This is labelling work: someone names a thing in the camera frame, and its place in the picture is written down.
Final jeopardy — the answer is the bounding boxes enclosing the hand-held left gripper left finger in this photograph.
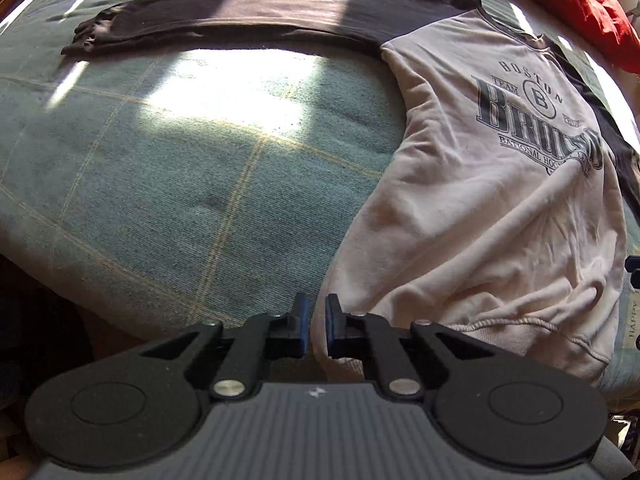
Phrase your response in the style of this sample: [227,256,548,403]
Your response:
[142,292,308,400]

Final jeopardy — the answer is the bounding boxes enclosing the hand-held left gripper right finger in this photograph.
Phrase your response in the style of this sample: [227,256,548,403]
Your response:
[326,294,493,401]

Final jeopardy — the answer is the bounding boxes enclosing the grey and black raglan sweatshirt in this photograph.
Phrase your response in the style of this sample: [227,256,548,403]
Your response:
[60,0,640,386]

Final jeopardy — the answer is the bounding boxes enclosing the green checked blanket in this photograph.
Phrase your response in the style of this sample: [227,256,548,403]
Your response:
[0,0,640,411]

